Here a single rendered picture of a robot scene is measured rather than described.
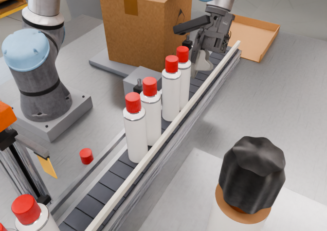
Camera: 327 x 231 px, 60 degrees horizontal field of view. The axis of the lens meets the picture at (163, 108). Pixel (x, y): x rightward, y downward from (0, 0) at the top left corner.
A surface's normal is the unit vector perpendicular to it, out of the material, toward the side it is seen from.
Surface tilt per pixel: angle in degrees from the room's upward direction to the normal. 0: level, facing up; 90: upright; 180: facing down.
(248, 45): 0
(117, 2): 90
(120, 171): 0
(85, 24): 0
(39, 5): 88
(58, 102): 72
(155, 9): 90
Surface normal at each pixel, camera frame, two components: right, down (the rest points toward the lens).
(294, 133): 0.00, -0.73
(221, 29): -0.44, 0.14
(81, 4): -0.04, 0.72
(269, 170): 0.17, -0.52
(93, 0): 0.52, 0.63
